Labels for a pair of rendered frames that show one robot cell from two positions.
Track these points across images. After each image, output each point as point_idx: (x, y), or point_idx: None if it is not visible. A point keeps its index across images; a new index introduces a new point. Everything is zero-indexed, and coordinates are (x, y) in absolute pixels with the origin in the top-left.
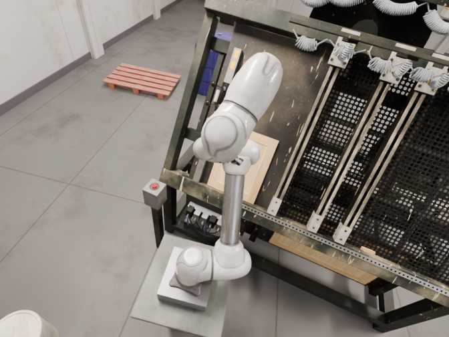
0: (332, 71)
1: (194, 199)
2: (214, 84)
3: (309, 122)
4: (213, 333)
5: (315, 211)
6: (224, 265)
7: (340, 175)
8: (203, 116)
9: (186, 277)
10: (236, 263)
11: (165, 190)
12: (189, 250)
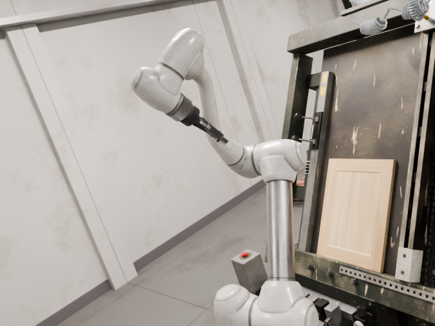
0: (430, 39)
1: (302, 280)
2: (297, 115)
3: (418, 114)
4: None
5: None
6: (264, 307)
7: None
8: None
9: (218, 320)
10: (279, 304)
11: (260, 264)
12: (226, 286)
